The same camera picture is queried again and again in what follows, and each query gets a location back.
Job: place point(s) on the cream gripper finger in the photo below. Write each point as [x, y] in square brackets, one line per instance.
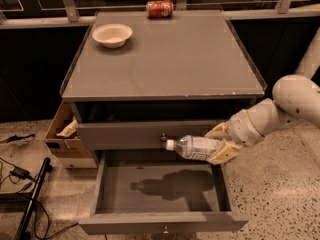
[226, 151]
[220, 131]

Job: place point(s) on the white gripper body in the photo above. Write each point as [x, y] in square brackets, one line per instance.
[241, 127]

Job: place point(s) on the clear blue-label plastic bottle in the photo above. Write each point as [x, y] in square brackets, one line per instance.
[194, 147]

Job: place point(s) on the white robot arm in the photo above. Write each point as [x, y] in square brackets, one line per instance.
[295, 99]

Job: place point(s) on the grey drawer cabinet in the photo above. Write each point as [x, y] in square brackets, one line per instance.
[195, 55]

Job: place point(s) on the grey open middle drawer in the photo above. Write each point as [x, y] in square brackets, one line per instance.
[151, 191]

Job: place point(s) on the grey top drawer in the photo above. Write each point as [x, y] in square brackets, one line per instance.
[120, 125]

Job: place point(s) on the orange soda can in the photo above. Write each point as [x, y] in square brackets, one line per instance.
[159, 9]

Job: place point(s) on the white paper bowl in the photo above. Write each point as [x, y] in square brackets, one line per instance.
[112, 35]

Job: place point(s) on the metal window railing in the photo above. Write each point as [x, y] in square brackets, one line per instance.
[34, 13]

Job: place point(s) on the crumpled paper wrapper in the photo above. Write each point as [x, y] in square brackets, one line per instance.
[69, 130]

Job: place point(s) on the cardboard box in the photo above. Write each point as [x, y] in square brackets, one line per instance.
[69, 151]

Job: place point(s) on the black pole stand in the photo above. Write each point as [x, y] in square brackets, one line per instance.
[32, 200]

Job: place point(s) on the white pipe post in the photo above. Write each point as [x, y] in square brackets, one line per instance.
[310, 61]

